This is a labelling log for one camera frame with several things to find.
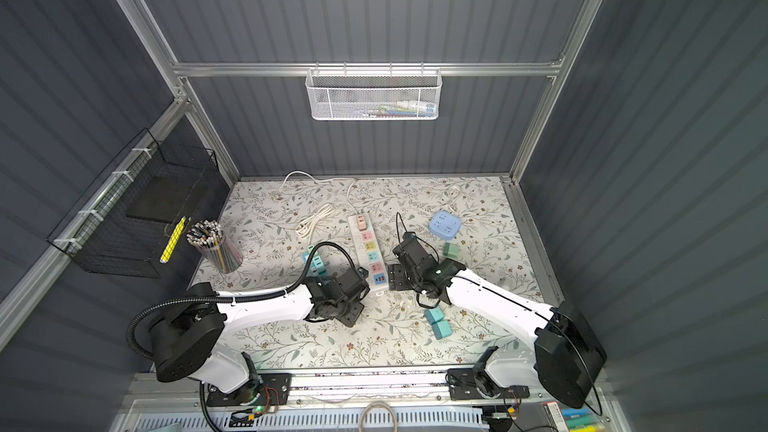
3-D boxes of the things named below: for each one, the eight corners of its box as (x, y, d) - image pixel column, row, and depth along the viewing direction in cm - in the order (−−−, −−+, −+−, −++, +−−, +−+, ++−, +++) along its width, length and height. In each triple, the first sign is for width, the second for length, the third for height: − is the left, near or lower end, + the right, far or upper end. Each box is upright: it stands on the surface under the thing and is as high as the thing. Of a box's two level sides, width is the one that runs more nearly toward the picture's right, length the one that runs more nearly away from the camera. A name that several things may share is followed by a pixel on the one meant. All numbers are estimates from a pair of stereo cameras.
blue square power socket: (430, 240, 103) (431, 235, 101) (428, 215, 111) (428, 210, 108) (462, 240, 103) (464, 235, 101) (458, 215, 110) (459, 210, 108)
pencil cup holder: (213, 273, 96) (182, 243, 82) (222, 251, 102) (195, 219, 88) (238, 273, 96) (211, 243, 82) (245, 251, 102) (222, 219, 88)
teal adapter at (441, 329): (436, 340, 83) (437, 337, 81) (430, 326, 86) (431, 323, 84) (451, 335, 84) (453, 332, 82) (446, 321, 86) (447, 318, 84)
